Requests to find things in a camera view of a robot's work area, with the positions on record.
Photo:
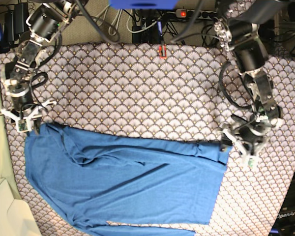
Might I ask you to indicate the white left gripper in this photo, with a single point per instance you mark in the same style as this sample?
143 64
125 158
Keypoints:
248 148

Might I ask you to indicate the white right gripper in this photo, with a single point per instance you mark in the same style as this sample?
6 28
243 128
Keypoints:
29 117

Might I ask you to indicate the blue long-sleeve T-shirt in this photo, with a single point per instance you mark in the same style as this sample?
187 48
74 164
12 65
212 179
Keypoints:
107 185

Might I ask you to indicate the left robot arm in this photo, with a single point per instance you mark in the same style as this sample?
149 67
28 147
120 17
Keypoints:
237 28

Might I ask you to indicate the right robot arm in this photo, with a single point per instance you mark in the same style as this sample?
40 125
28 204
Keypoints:
45 24

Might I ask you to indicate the fan-patterned table cloth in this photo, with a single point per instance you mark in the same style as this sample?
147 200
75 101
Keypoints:
128 90

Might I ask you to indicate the black OpenArm base box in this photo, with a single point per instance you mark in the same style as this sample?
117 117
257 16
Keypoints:
285 221

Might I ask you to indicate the black power adapter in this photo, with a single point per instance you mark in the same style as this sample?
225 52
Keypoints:
15 22

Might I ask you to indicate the red and grey table clamp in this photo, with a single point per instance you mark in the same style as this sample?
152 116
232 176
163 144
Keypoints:
162 51

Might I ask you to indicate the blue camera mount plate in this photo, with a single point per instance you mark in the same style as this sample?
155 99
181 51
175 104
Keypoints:
143 4

